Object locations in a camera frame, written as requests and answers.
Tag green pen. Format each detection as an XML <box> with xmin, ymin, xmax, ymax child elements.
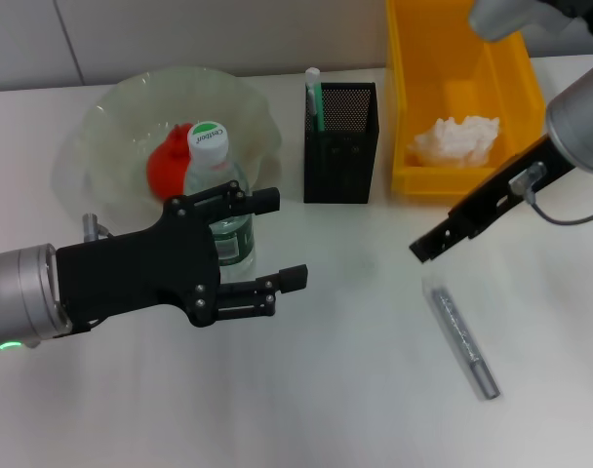
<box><xmin>304</xmin><ymin>66</ymin><xmax>328</xmax><ymax>136</ymax></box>

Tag pale green glass fruit plate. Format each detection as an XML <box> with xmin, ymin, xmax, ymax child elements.
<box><xmin>52</xmin><ymin>67</ymin><xmax>284</xmax><ymax>230</ymax></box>

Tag grey pen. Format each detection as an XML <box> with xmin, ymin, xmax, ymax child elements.
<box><xmin>422</xmin><ymin>275</ymin><xmax>501</xmax><ymax>402</ymax></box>

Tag clear green-label water bottle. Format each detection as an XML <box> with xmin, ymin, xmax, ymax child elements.
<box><xmin>182</xmin><ymin>120</ymin><xmax>257</xmax><ymax>282</ymax></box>

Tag black mesh pen holder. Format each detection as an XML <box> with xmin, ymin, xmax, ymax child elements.
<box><xmin>303</xmin><ymin>81</ymin><xmax>378</xmax><ymax>205</ymax></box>

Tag right arm cable with connector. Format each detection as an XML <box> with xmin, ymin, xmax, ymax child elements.
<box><xmin>508</xmin><ymin>163</ymin><xmax>593</xmax><ymax>226</ymax></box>

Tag yellow plastic bin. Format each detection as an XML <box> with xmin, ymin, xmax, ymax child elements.
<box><xmin>384</xmin><ymin>0</ymin><xmax>547</xmax><ymax>198</ymax></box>

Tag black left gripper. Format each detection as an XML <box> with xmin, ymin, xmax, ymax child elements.
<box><xmin>56</xmin><ymin>180</ymin><xmax>283</xmax><ymax>338</ymax></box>

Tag white paper ball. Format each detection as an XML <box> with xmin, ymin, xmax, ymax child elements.
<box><xmin>405</xmin><ymin>113</ymin><xmax>502</xmax><ymax>169</ymax></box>

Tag orange red fruit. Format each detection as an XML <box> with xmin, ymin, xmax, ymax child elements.
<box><xmin>145</xmin><ymin>123</ymin><xmax>193</xmax><ymax>202</ymax></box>

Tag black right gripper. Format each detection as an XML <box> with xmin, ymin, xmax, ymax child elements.
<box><xmin>409</xmin><ymin>136</ymin><xmax>576</xmax><ymax>265</ymax></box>

